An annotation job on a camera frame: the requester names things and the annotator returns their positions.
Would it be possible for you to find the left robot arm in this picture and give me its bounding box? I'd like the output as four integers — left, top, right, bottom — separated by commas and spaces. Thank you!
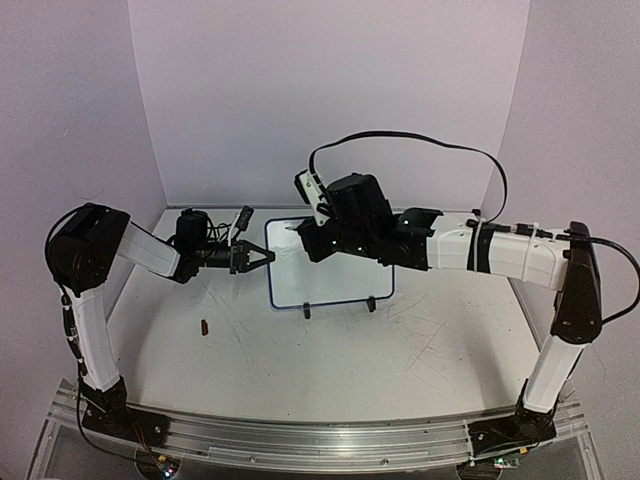
44, 203, 276, 446

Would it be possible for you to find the left circuit board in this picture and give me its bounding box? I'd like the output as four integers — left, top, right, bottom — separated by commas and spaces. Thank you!
152, 454, 180, 479

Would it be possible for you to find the small blue-framed whiteboard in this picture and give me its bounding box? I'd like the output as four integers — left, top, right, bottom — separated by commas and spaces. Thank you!
264, 217, 396, 310

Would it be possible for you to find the black right camera cable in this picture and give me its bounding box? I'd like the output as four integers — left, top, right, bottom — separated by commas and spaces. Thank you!
307, 130, 510, 221

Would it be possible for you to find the circuit board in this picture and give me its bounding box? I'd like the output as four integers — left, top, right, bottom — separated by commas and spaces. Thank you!
152, 454, 180, 479
493, 452, 524, 470

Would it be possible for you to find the right circuit board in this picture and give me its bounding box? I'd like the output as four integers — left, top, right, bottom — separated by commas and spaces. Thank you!
493, 452, 524, 470

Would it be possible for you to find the black whiteboard stand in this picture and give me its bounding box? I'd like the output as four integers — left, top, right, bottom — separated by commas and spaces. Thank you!
301, 296, 377, 320

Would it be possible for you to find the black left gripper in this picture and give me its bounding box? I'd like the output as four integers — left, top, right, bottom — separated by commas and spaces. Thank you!
196, 235, 279, 271

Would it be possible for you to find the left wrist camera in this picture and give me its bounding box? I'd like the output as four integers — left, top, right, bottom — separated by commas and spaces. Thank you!
227, 205, 254, 246

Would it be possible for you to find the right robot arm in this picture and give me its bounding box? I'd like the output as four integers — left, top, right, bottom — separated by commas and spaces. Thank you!
294, 170, 639, 455

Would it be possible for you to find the aluminium front rail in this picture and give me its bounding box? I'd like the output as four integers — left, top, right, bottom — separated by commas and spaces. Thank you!
52, 384, 588, 473

